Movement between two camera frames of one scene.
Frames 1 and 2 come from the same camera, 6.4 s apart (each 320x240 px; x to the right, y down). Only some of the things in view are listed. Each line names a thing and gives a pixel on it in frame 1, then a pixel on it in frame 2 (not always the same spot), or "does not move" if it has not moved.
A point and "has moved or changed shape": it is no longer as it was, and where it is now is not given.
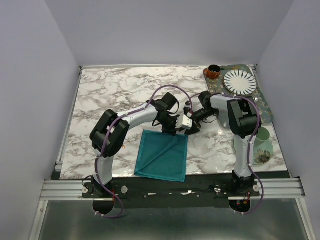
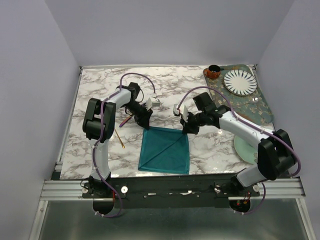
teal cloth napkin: [162, 155] has moved or changed shape
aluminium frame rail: [74, 189] does not move
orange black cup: [212, 71] does not move
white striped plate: [240, 82] does not move
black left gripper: [172, 130] to [143, 120]
